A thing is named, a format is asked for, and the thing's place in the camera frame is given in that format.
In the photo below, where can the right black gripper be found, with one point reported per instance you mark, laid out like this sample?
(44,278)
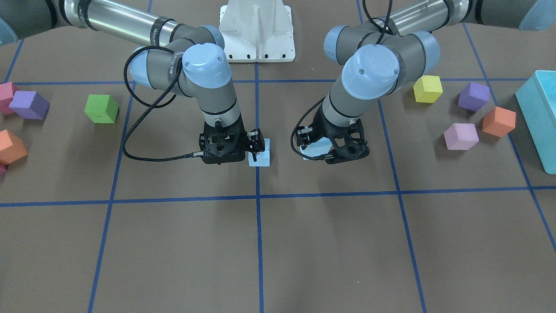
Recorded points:
(254,140)

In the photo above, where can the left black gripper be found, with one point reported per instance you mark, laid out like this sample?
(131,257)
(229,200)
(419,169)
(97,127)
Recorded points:
(322,124)

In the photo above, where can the light blue block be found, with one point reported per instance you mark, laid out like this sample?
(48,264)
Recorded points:
(264,157)
(322,146)

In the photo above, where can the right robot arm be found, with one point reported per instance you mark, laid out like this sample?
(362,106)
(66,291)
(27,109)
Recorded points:
(25,18)

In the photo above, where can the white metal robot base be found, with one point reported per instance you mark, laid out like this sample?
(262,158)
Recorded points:
(257,31)

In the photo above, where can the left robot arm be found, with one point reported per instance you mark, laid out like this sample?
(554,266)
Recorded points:
(419,51)

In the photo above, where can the yellow foam block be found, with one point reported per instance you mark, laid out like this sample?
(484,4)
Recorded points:
(427,89)

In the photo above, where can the pink foam block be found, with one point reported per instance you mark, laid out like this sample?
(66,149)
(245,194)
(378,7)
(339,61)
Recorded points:
(461,136)

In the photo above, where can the brown paper table mat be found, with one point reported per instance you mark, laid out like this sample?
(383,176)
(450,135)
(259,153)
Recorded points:
(412,228)

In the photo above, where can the purple block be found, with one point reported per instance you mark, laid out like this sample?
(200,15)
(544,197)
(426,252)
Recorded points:
(474,97)
(29,105)

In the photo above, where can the orange block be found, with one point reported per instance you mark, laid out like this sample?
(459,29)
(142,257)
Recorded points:
(11,148)
(499,122)

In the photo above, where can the green foam block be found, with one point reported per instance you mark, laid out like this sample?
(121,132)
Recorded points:
(101,108)

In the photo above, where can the turquoise foam box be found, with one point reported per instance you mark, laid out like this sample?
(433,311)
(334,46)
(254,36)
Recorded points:
(537,101)

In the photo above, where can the maroon block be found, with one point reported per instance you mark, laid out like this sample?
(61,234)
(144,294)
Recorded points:
(7,92)

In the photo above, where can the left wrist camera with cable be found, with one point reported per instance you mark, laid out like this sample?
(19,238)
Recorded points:
(369,72)

